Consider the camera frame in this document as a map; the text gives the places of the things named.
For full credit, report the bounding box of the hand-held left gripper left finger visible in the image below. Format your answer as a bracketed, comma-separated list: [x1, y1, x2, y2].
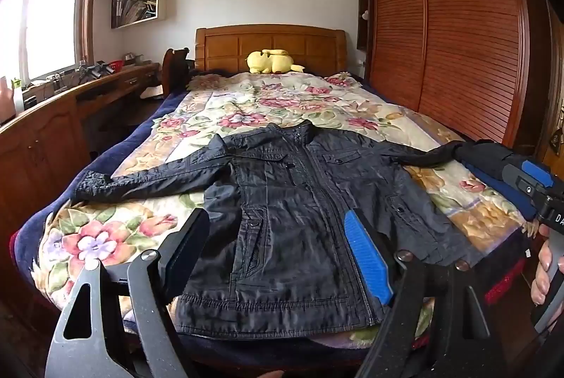
[44, 208, 211, 378]

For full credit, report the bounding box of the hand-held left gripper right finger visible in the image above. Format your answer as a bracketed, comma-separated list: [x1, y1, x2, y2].
[344, 209, 503, 378]

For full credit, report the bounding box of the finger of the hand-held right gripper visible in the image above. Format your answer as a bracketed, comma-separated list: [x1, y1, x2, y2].
[501, 159, 555, 205]

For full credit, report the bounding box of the dark navy jacket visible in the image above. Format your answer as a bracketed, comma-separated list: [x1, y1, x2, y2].
[74, 119, 512, 339]

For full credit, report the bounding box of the person's right hand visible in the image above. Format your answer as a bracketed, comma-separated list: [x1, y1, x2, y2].
[530, 225, 553, 308]

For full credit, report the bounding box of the navy blue blanket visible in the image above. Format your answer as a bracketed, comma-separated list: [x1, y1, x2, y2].
[9, 69, 536, 365]

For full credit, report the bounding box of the floral blanket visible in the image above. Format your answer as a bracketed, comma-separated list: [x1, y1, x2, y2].
[37, 72, 529, 354]

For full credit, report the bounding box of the wooden slatted wardrobe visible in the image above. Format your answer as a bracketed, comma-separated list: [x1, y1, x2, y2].
[356, 0, 557, 156]

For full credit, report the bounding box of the wooden chair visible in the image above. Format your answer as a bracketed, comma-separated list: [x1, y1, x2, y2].
[161, 47, 195, 97]

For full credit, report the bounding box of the wooden desk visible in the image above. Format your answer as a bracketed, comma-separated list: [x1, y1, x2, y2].
[0, 61, 161, 317]

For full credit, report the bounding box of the yellow plush toy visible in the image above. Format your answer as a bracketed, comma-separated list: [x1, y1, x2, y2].
[246, 49, 306, 75]

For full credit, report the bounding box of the wooden bed headboard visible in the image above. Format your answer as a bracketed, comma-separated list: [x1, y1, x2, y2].
[195, 24, 349, 74]

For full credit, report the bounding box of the white bottle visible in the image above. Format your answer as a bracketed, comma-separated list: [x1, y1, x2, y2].
[12, 78, 25, 115]

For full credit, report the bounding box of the pink box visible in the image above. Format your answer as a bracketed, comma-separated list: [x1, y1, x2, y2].
[0, 76, 17, 124]

